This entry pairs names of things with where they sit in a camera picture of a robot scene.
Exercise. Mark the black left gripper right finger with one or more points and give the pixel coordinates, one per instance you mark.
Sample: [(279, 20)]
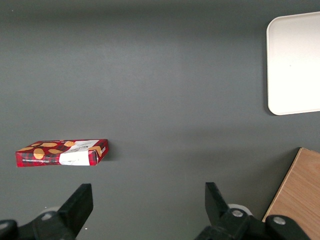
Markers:
[(220, 210)]

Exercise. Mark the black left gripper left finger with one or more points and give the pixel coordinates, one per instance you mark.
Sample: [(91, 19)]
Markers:
[(75, 207)]

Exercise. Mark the white plastic tray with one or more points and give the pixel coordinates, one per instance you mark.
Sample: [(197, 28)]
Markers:
[(295, 65)]

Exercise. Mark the red tartan cookie box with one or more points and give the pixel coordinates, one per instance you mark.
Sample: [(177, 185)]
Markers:
[(62, 153)]

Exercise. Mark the light wooden board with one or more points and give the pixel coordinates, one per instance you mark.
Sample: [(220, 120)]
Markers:
[(297, 192)]

